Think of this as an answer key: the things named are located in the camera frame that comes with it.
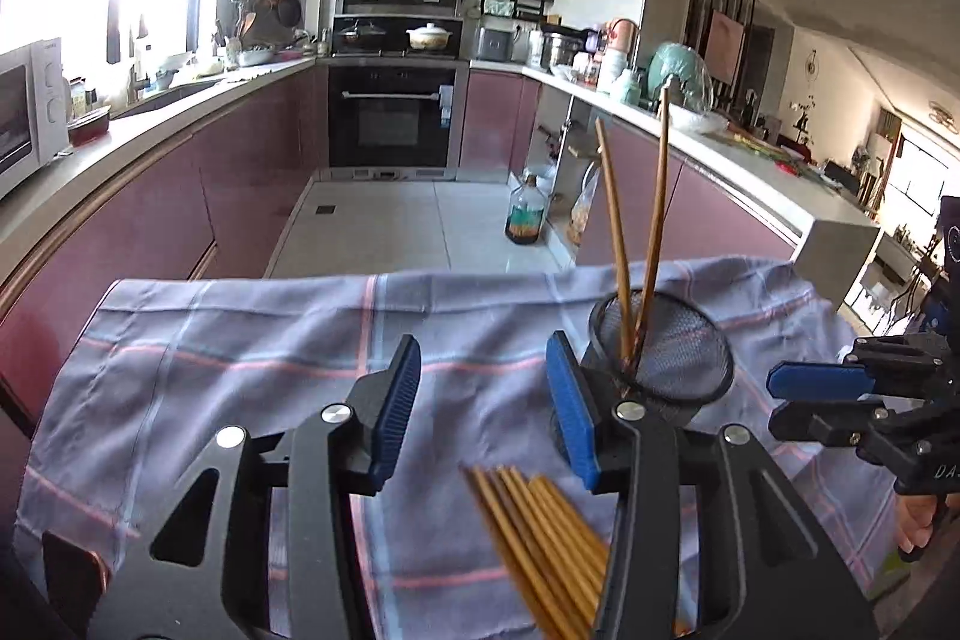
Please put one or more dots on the bamboo chopstick four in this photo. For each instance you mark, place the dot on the bamboo chopstick four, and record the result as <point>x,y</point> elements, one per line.
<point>522,543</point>

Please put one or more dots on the oil bottle on floor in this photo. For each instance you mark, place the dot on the oil bottle on floor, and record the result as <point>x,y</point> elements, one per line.
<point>528,207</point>

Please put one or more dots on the black mesh utensil cup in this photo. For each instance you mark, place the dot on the black mesh utensil cup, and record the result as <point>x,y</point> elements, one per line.
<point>686,364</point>

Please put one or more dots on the plaid purple table cloth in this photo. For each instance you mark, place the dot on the plaid purple table cloth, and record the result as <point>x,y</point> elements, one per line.
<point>161,367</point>

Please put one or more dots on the steel pot on counter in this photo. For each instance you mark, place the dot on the steel pot on counter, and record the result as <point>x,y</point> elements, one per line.
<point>559,50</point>

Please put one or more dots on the black cooking pot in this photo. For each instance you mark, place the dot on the black cooking pot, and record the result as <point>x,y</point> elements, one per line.
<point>362,36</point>

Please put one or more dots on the black built-in oven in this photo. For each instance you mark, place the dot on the black built-in oven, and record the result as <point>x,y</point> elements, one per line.
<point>395,118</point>

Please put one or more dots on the red dish on counter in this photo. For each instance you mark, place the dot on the red dish on counter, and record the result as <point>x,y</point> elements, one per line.
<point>88,127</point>

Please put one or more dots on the white microwave oven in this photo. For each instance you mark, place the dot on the white microwave oven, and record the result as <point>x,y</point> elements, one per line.
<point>33,111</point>

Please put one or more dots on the range hood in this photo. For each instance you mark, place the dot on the range hood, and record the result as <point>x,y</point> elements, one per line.
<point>441,8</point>

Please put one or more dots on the bamboo chopstick three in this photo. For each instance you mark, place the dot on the bamboo chopstick three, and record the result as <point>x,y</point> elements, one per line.
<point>512,540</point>

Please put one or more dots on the bamboo chopstick one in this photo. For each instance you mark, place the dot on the bamboo chopstick one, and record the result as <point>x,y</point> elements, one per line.
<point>620,260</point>

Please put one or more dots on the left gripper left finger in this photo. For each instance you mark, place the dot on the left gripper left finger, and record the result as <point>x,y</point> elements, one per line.
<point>200,568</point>

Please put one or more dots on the white bowl on counter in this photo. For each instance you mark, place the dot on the white bowl on counter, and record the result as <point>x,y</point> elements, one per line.
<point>696,123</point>

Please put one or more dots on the white ceramic pot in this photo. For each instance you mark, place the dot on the white ceramic pot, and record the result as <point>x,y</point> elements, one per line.
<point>429,38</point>

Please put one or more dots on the bamboo chopstick six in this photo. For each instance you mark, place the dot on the bamboo chopstick six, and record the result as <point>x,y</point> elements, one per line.
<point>581,565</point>

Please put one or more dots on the bamboo chopstick five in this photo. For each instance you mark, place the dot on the bamboo chopstick five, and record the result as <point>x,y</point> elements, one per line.
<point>557,560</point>

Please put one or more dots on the person's right hand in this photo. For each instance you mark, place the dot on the person's right hand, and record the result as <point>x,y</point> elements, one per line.
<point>918,518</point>

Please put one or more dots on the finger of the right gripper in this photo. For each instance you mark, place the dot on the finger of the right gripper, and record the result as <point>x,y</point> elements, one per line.
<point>869,427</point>
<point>821,379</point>

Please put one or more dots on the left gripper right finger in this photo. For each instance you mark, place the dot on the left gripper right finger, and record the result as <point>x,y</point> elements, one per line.
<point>767,568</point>

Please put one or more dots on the black phone on table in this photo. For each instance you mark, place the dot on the black phone on table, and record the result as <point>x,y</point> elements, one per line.
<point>76,580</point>

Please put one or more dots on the bamboo chopstick eight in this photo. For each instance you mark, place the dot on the bamboo chopstick eight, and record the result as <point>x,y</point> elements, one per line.
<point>585,519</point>

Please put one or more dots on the bamboo chopstick two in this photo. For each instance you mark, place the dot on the bamboo chopstick two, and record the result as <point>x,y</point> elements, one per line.
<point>656,231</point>

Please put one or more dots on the green table fan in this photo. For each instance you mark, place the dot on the green table fan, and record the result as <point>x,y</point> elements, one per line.
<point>674,61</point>

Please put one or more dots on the pink kettle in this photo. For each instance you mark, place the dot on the pink kettle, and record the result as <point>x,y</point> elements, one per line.
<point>620,35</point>

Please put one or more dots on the hanging black frying pan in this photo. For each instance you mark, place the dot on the hanging black frying pan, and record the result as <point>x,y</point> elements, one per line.
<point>289,13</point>

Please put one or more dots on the bamboo chopstick seven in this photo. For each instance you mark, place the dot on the bamboo chopstick seven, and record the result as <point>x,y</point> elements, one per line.
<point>596,562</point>

